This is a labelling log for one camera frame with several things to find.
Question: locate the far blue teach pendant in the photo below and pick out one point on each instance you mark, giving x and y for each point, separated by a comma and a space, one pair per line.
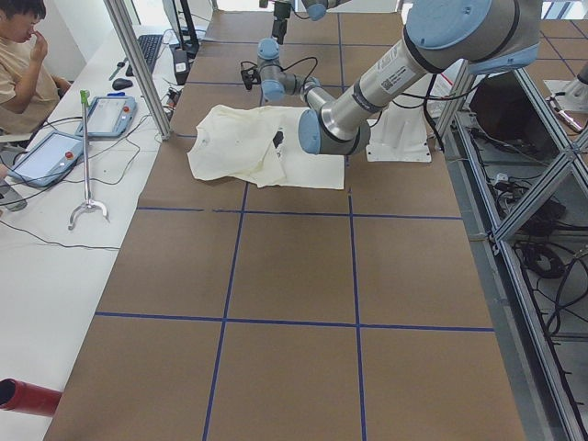
108, 117

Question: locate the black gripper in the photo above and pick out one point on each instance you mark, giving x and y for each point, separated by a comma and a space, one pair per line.
278, 24

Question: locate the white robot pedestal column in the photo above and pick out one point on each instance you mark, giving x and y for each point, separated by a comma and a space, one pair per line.
400, 134

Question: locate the silver reacher grabber tool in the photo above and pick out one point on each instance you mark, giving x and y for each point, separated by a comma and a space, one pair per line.
88, 205

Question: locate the aluminium side frame rail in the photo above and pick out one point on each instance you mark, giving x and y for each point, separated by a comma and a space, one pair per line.
521, 173

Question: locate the black power adapter box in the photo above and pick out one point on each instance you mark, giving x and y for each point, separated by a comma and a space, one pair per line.
181, 66

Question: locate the black computer mouse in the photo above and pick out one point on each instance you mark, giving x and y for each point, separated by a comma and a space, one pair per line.
121, 84

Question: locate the cream white long-sleeve shirt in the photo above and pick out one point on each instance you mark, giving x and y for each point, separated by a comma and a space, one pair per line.
260, 146

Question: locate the blue teach pendant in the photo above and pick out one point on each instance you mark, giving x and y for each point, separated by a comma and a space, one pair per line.
108, 117
48, 161

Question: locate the near blue teach pendant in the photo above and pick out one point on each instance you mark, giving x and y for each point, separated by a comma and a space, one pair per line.
48, 161

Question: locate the aluminium frame post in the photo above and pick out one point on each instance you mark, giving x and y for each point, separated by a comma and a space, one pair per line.
121, 21

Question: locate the small black orange circuit board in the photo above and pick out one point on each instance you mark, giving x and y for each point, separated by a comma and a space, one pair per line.
173, 96

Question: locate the seated person in beige shirt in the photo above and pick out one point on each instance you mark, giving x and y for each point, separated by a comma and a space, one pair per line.
29, 92

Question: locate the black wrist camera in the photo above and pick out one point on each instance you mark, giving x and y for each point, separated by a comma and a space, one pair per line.
250, 77

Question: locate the red cylinder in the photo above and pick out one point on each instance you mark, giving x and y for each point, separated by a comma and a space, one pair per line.
22, 397

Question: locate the black keyboard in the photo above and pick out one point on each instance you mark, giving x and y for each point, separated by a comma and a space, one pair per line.
150, 45

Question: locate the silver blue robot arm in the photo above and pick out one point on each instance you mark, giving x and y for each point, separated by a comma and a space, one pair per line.
315, 10
492, 36

